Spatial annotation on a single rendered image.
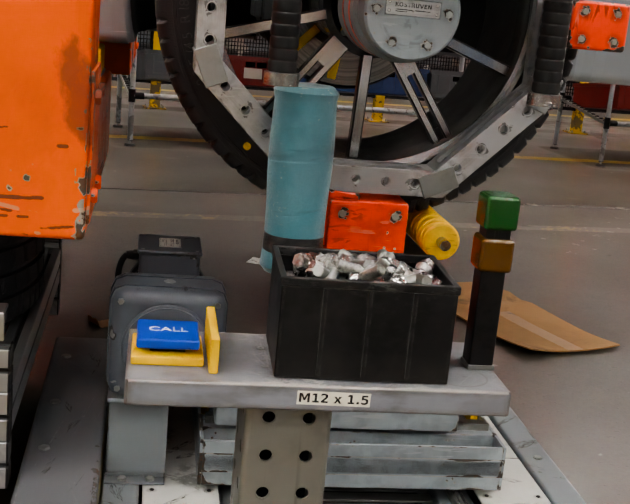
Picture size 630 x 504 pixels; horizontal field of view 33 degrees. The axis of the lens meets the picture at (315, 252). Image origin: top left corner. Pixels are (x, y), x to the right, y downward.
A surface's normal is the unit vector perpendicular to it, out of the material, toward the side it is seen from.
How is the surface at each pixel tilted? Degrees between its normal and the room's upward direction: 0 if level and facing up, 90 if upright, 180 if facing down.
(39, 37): 90
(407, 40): 90
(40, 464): 0
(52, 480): 0
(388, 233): 90
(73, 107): 90
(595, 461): 0
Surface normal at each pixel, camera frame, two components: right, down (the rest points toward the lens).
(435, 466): 0.14, 0.26
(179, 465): 0.09, -0.97
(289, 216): -0.20, 0.25
